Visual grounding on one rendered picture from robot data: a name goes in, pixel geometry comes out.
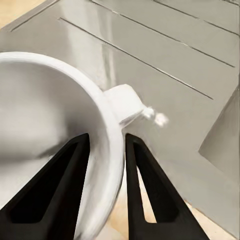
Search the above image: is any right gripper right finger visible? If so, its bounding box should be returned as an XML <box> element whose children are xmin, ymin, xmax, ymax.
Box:
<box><xmin>125</xmin><ymin>133</ymin><xmax>210</xmax><ymax>240</ymax></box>

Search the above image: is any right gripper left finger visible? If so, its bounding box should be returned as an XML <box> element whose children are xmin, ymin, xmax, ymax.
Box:
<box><xmin>0</xmin><ymin>133</ymin><xmax>90</xmax><ymax>240</ymax></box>

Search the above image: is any coffee cup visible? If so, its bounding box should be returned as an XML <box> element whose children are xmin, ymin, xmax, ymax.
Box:
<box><xmin>0</xmin><ymin>51</ymin><xmax>145</xmax><ymax>240</ymax></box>

